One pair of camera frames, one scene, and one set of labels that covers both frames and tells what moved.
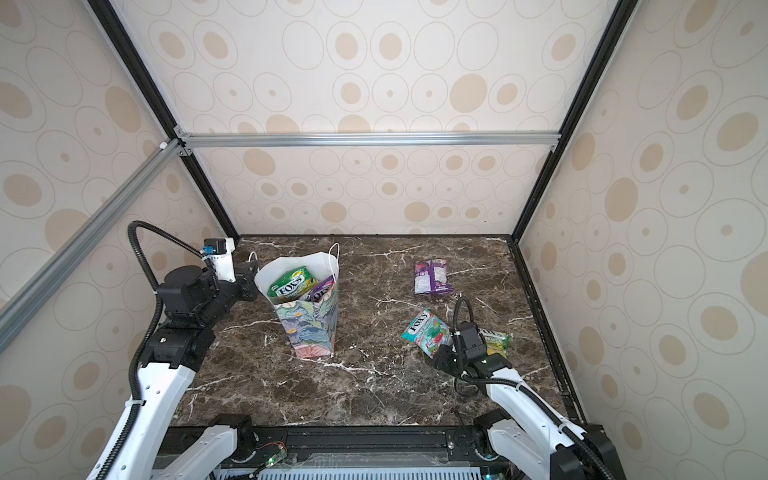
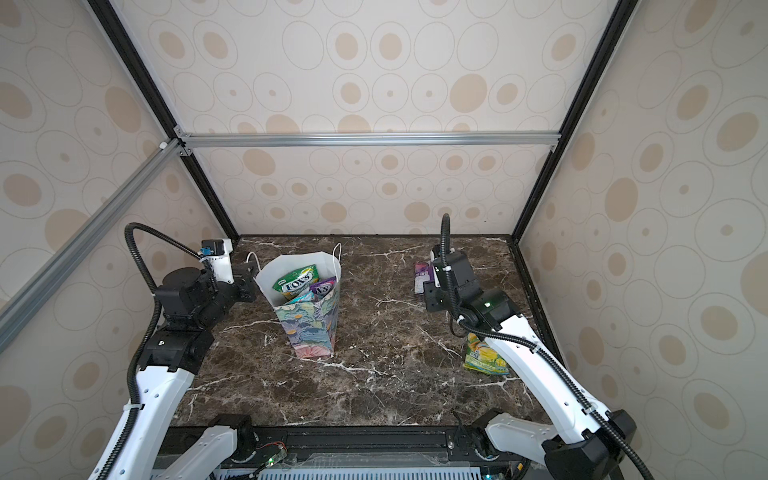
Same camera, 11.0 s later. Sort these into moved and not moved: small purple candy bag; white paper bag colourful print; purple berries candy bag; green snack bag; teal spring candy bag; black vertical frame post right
Moved: green snack bag; teal spring candy bag
Not moved: small purple candy bag; white paper bag colourful print; black vertical frame post right; purple berries candy bag
